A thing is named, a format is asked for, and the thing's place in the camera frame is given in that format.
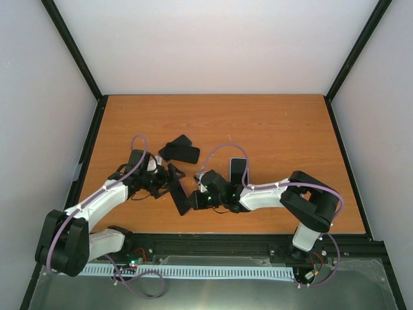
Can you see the light blue phone case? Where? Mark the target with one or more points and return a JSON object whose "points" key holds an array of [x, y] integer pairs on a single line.
{"points": [[239, 158]]}

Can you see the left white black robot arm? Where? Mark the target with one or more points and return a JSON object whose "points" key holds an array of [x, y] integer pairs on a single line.
{"points": [[67, 243]]}

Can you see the dark maroon cased phone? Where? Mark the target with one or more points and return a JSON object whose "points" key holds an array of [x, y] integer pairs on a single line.
{"points": [[181, 200]]}

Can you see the light blue cable duct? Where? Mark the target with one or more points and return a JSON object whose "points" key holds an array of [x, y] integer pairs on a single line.
{"points": [[192, 272]]}

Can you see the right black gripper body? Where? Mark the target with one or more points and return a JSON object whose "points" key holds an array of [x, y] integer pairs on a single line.
{"points": [[207, 203]]}

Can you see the black phone case rear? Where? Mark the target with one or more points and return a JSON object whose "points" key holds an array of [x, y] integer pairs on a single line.
{"points": [[172, 150]]}

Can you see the black aluminium frame rail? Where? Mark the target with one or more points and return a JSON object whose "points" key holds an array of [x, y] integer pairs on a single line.
{"points": [[276, 247]]}

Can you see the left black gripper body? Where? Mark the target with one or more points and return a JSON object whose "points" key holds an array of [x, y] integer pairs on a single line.
{"points": [[154, 183]]}

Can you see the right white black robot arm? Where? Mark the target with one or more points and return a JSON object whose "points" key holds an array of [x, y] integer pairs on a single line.
{"points": [[312, 203]]}

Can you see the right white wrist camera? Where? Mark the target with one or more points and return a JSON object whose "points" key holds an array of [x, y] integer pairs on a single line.
{"points": [[198, 176]]}

